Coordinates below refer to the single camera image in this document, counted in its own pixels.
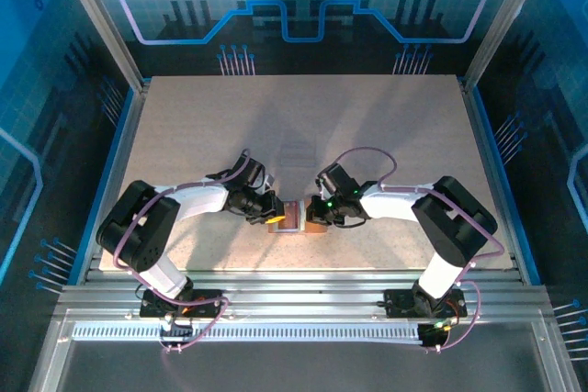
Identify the brown leather card holder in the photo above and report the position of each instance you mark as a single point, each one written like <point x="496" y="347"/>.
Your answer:
<point x="317" y="227"/>

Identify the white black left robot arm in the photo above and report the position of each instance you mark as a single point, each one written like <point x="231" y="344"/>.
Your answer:
<point x="138" y="227"/>

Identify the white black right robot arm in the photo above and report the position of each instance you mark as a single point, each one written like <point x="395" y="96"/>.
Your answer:
<point x="455" y="227"/>

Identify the aluminium front beam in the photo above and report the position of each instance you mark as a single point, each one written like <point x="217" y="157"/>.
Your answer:
<point x="298" y="295"/>

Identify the black connector box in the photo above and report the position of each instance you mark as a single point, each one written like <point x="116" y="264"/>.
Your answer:
<point x="432" y="336"/>
<point x="177" y="331"/>

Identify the dark grey front panel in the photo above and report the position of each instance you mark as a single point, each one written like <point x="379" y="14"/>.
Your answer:
<point x="294" y="369"/>

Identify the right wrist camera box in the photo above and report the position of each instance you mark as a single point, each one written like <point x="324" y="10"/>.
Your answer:
<point x="323" y="191"/>

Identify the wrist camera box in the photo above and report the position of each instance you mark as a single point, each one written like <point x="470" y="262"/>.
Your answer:
<point x="323" y="191"/>
<point x="269" y="182"/>

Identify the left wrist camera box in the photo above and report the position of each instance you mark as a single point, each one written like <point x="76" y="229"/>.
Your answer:
<point x="269" y="182"/>

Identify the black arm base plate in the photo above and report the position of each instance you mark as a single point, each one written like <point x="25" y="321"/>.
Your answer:
<point x="397" y="305"/>
<point x="149" y="308"/>

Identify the aluminium side rail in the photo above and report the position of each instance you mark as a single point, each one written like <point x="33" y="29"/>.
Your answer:
<point x="130" y="135"/>
<point x="481" y="135"/>

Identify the aluminium frame post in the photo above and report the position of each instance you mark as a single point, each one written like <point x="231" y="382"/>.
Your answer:
<point x="102" y="20"/>
<point x="504" y="20"/>

